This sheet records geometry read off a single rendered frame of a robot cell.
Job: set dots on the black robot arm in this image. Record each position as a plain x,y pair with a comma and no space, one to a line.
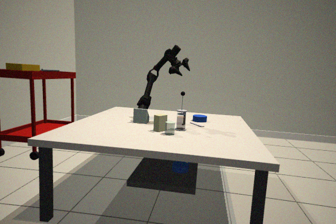
145,100

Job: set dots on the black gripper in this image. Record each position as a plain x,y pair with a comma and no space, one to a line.
177,64

